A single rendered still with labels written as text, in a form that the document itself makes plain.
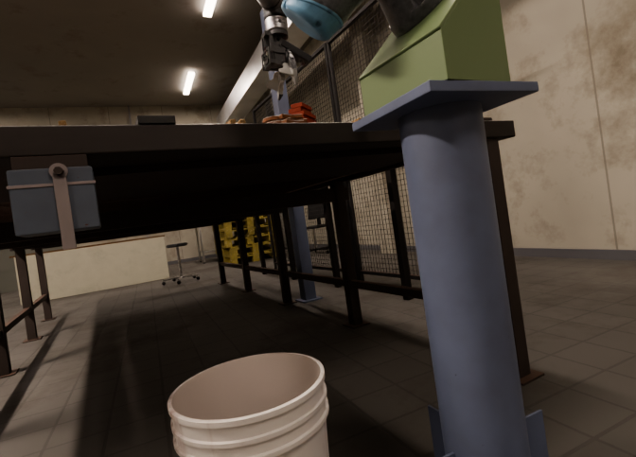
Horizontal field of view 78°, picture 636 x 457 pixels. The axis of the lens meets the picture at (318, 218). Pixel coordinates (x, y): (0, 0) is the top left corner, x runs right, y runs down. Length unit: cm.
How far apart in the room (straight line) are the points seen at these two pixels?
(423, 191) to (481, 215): 12
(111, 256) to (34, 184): 620
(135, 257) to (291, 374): 621
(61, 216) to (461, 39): 79
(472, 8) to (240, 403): 94
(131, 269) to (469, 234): 654
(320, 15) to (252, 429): 75
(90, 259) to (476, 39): 669
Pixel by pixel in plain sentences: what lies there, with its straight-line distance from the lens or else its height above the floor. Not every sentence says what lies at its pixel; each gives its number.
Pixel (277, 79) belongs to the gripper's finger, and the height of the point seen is 115.
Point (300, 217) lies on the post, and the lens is 317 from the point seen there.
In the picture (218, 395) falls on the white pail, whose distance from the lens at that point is 98.
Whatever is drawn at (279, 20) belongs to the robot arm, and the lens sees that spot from 142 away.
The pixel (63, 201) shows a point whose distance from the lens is 87.
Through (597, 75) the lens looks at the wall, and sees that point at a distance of 387.
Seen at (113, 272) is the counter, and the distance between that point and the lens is 707.
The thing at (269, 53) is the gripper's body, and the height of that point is 121.
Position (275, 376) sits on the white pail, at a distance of 98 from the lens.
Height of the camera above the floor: 67
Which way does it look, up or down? level
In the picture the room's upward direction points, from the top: 8 degrees counter-clockwise
